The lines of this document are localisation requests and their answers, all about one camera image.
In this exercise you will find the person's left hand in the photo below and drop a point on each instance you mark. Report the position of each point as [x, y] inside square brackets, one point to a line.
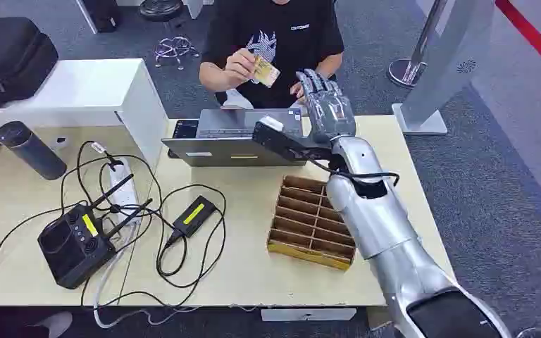
[297, 92]

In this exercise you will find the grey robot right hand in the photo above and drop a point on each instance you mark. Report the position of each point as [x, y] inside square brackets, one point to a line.
[329, 112]

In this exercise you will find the person's right hand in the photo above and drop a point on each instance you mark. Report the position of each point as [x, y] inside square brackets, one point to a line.
[239, 65]

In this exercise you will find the yellow printed card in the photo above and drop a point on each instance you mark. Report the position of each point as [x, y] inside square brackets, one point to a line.
[266, 71]

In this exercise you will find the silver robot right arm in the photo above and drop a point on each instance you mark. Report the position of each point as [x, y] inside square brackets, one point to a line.
[382, 224]

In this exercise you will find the person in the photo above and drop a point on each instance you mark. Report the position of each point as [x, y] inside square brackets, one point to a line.
[280, 32]

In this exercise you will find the grey laptop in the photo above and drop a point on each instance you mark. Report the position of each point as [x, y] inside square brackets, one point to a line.
[233, 140]

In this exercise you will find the stool with chrome base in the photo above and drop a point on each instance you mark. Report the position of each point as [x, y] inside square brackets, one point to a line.
[170, 28]

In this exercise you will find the black phone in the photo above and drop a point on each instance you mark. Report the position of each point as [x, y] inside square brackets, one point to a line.
[184, 130]

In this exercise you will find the wooden card box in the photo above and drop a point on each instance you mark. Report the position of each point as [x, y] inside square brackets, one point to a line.
[310, 224]

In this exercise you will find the white floor stand panel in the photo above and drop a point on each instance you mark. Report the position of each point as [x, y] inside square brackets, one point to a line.
[443, 60]

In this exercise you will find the white cabinet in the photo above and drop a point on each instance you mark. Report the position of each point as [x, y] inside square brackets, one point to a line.
[84, 93]

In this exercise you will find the black device with yellow label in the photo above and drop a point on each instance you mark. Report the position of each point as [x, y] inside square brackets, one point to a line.
[195, 217]

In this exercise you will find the white power strip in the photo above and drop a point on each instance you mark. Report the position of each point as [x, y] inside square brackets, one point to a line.
[123, 189]

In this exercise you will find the small white adapter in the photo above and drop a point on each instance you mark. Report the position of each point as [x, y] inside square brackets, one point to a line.
[59, 142]

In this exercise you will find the red floor tape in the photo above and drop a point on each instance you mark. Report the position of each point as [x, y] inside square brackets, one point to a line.
[534, 39]

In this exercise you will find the dark grey cylinder bottle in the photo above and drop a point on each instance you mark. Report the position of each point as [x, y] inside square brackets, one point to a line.
[30, 150]

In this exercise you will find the black bag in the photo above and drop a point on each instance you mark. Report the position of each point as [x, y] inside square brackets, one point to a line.
[7, 60]

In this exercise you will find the black router with antennas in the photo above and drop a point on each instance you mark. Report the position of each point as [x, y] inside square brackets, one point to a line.
[74, 245]

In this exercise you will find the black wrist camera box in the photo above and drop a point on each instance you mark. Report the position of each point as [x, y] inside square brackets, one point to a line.
[277, 140]

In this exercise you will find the chrome stanchion post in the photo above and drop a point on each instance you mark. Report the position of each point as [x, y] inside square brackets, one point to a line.
[413, 56]

